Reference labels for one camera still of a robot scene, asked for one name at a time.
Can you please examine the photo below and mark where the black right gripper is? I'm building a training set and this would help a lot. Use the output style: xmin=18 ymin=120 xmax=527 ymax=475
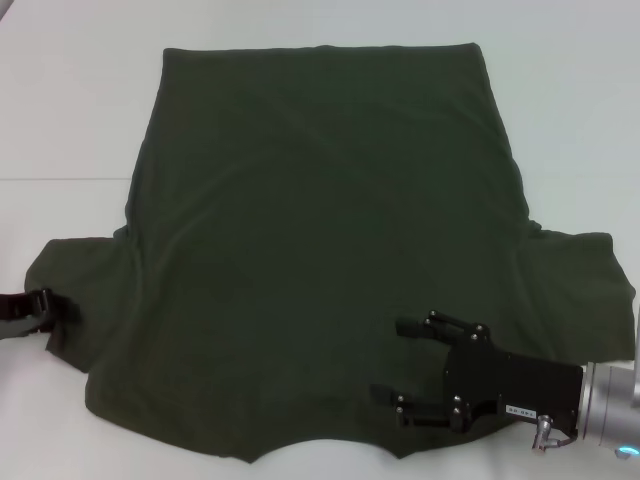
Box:
xmin=369 ymin=309 xmax=585 ymax=437

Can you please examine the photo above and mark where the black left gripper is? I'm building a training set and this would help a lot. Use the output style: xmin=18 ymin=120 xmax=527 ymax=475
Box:
xmin=0 ymin=287 xmax=82 ymax=342

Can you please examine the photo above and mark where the dark green t-shirt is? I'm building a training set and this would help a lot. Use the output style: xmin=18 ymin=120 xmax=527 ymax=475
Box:
xmin=23 ymin=42 xmax=636 ymax=464

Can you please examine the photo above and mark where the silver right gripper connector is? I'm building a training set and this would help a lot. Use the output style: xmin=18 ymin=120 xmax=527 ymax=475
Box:
xmin=530 ymin=417 xmax=556 ymax=451

